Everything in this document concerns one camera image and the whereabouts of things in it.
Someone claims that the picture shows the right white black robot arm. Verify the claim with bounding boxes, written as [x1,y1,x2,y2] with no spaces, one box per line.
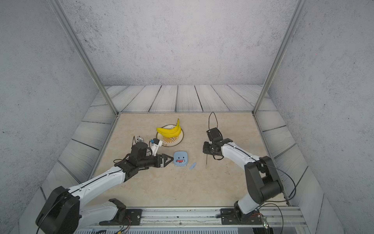
[203,128,284,217]

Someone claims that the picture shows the yellow banana bunch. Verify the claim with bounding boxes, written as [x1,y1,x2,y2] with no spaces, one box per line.
[156,119,182,138]

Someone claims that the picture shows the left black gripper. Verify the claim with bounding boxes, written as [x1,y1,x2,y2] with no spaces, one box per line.
[137,153,174,170]

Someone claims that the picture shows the left aluminium frame post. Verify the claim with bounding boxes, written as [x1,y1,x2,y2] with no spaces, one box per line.
[48,0,119,116]

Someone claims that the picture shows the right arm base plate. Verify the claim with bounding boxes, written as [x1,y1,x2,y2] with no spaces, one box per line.
[215,206,263,225]

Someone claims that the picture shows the right aluminium frame post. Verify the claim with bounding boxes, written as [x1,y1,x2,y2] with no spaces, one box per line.
[252,0,307,117]

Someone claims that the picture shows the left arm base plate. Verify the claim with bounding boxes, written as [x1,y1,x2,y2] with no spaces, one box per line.
[99,199,143,226]

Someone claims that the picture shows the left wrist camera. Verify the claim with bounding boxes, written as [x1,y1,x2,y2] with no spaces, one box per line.
[149,138,163,156]

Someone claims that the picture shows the aluminium mounting rail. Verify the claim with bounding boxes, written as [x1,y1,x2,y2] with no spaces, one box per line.
[51,206,310,234]

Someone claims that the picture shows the aluminium frame post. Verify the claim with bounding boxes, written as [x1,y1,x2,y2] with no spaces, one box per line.
[252,0,307,117]
[48,0,119,116]

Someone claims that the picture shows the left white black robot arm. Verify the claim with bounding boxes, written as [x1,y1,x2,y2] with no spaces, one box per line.
[36,142,174,234]

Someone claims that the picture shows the round patterned plate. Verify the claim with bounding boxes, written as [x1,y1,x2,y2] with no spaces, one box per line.
[156,124,184,147]

